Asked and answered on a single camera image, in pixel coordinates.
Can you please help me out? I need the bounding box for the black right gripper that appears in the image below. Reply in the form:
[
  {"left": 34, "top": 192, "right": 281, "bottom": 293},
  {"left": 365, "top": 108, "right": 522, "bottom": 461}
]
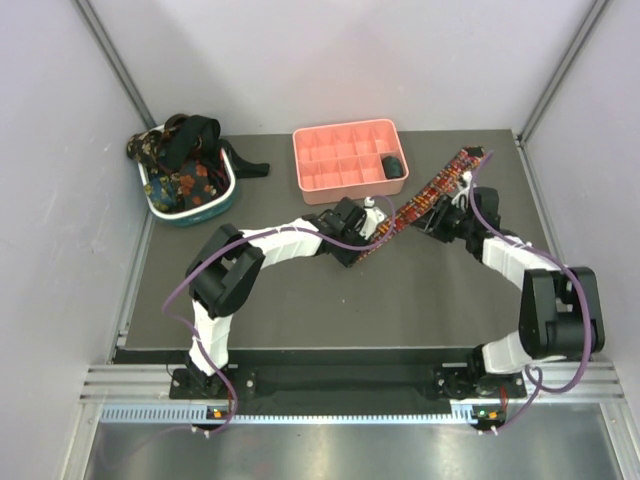
[{"left": 409, "top": 194, "right": 474, "bottom": 243}]

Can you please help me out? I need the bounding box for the red multicolour checked tie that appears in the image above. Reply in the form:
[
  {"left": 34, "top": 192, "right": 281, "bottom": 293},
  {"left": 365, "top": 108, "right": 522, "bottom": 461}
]
[{"left": 355, "top": 146, "right": 486, "bottom": 263}]

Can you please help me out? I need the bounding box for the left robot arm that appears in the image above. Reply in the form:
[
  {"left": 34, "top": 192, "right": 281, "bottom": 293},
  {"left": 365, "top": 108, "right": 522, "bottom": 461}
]
[{"left": 185, "top": 197, "right": 386, "bottom": 398}]

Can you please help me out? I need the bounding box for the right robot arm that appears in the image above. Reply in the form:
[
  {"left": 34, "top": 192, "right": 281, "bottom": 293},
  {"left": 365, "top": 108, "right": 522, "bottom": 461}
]
[{"left": 414, "top": 187, "right": 605, "bottom": 396}]

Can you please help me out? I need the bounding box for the pink compartment tray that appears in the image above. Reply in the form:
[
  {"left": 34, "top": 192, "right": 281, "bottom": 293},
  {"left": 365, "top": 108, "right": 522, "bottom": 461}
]
[{"left": 292, "top": 118, "right": 409, "bottom": 205}]

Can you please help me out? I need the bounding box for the rolled dark leaf-pattern tie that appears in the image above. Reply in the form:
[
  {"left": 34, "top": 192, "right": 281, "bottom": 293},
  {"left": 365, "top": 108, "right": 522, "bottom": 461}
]
[{"left": 381, "top": 155, "right": 404, "bottom": 180}]

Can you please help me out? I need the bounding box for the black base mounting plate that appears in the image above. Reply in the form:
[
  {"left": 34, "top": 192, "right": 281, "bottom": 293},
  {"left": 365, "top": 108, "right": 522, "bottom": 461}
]
[{"left": 170, "top": 348, "right": 522, "bottom": 404}]

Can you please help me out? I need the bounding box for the black tie with orange flowers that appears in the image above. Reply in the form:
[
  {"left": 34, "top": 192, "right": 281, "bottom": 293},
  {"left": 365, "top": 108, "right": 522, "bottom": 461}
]
[{"left": 170, "top": 160, "right": 224, "bottom": 211}]

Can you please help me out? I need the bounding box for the teal perforated plastic basket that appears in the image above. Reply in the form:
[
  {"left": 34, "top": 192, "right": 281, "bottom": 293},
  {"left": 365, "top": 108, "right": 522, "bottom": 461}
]
[{"left": 137, "top": 127, "right": 239, "bottom": 230}]

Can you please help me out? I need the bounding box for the plain black tie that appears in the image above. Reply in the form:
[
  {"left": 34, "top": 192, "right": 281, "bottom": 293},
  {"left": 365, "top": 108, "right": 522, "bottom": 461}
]
[{"left": 157, "top": 114, "right": 270, "bottom": 179}]

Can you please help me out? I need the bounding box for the blue tie with yellow flowers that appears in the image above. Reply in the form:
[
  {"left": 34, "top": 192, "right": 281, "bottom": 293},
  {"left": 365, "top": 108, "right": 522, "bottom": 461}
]
[{"left": 144, "top": 175, "right": 183, "bottom": 214}]

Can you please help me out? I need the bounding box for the dark tie with beige flowers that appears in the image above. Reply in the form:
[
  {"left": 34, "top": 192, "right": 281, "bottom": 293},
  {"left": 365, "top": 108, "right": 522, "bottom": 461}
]
[{"left": 126, "top": 130, "right": 171, "bottom": 169}]

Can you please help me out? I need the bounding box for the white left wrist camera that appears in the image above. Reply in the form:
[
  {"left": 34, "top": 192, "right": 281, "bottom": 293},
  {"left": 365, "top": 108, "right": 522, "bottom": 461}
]
[{"left": 360, "top": 197, "right": 387, "bottom": 240}]

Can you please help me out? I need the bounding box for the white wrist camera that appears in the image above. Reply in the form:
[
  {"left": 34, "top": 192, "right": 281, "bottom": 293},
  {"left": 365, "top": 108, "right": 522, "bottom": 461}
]
[
  {"left": 360, "top": 197, "right": 387, "bottom": 240},
  {"left": 452, "top": 171, "right": 473, "bottom": 210}
]

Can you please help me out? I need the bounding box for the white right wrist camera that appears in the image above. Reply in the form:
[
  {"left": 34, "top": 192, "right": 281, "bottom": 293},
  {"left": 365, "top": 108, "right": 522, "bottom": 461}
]
[{"left": 452, "top": 171, "right": 473, "bottom": 210}]

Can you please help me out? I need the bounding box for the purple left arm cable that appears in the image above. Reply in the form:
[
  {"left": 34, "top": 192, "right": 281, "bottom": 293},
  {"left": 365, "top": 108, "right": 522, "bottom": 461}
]
[{"left": 162, "top": 194, "right": 397, "bottom": 439}]

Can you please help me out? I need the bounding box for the aluminium frame rail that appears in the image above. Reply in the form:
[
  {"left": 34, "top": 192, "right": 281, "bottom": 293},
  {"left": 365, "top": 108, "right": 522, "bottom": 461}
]
[{"left": 80, "top": 361, "right": 625, "bottom": 425}]

